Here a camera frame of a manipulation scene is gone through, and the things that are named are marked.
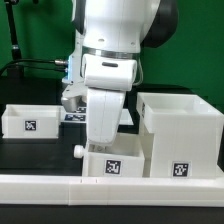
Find white drawer tray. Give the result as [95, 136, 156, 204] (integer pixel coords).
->
[1, 104, 61, 139]
[74, 133, 145, 177]

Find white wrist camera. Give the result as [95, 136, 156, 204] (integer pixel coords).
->
[82, 54, 137, 91]

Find white drawer cabinet box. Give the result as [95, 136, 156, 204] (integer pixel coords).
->
[137, 92, 224, 179]

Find black camera stand pole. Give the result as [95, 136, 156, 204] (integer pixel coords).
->
[4, 0, 24, 78]

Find white fiducial marker plate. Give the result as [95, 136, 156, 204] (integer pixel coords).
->
[60, 105, 134, 126]

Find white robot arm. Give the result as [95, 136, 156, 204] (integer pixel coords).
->
[62, 0, 178, 146]

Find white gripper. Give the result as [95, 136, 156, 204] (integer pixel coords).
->
[86, 88, 126, 146]

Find white front drawer tray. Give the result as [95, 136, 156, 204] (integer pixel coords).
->
[74, 133, 145, 177]

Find black base cables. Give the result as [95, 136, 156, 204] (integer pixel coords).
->
[0, 58, 70, 76]

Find white rear drawer tray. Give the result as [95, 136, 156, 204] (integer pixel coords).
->
[1, 104, 61, 139]

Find white L-shaped border fence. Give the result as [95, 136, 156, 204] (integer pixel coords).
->
[0, 168, 224, 207]

